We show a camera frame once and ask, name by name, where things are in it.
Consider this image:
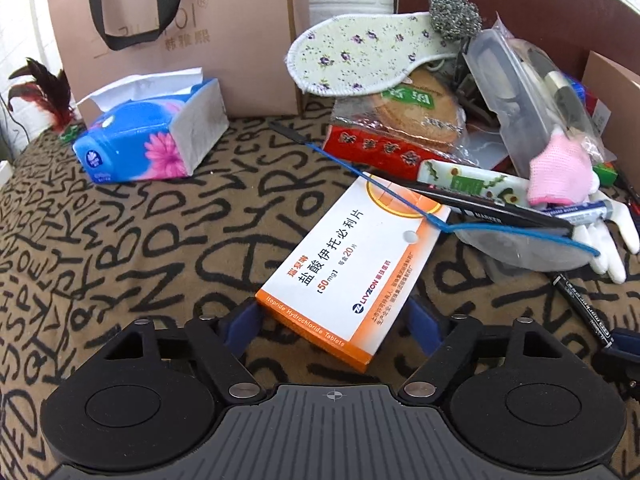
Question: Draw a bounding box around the letter printed brown blanket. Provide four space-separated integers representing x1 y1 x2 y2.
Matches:
0 110 640 480

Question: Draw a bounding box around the white glove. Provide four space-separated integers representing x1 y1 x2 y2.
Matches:
570 170 640 283

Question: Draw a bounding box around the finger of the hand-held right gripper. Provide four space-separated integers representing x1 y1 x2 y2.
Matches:
594 327 640 403

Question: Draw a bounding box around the blue cord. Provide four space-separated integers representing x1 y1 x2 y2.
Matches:
270 120 601 268

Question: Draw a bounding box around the clear plastic case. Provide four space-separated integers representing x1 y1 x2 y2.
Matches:
462 29 556 161

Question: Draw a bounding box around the pink knitted mask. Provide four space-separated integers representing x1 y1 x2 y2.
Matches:
529 127 593 207

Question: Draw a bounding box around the black marker pen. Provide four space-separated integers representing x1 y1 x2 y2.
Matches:
367 172 576 231

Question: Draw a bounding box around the red printed packet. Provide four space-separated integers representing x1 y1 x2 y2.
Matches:
322 120 431 181

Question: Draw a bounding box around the brown paper shopping bag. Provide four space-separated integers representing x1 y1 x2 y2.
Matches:
46 0 311 121

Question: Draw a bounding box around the orange white medicine box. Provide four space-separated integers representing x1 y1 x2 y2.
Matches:
255 172 453 373

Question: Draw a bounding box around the steel wool scrubber ball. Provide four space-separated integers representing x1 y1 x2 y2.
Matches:
429 0 483 41

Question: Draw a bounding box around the blue floral tissue pack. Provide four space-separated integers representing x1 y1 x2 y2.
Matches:
72 67 230 184

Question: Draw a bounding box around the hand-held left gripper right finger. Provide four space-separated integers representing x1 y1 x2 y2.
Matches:
399 295 582 405

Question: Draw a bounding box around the dark brown wooden board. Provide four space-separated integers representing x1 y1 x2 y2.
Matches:
392 0 640 86

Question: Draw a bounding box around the avocado print pencil case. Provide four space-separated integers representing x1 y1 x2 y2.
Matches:
417 159 533 208

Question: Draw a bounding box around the round biscuit packet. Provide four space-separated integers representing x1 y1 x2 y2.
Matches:
332 70 468 153

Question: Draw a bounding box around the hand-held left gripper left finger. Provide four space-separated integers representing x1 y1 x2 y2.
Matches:
95 300 281 405

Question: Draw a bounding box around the brown cardboard box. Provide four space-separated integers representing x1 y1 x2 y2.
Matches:
580 51 640 161

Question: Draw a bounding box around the makeup brush in clear bag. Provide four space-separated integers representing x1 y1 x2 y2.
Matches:
495 10 608 161

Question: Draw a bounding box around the red black feather shuttlecock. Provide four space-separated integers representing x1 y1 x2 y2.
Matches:
7 57 81 143

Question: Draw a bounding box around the small green box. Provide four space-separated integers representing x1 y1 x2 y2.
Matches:
592 160 618 186

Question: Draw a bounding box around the clear tube pen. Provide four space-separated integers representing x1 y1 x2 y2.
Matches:
545 199 618 226

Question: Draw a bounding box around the floral fabric insole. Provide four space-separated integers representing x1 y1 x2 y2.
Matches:
286 12 463 96

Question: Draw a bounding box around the thin black pen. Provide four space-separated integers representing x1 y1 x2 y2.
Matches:
550 272 616 348

